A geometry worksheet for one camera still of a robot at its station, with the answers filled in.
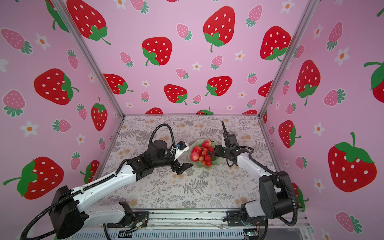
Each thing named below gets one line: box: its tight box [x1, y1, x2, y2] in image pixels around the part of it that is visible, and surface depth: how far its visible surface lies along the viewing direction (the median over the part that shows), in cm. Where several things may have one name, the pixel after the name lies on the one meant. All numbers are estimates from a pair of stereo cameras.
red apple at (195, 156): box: [190, 152, 200, 162], surface depth 89 cm
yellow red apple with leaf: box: [201, 139, 214, 148], surface depth 97 cm
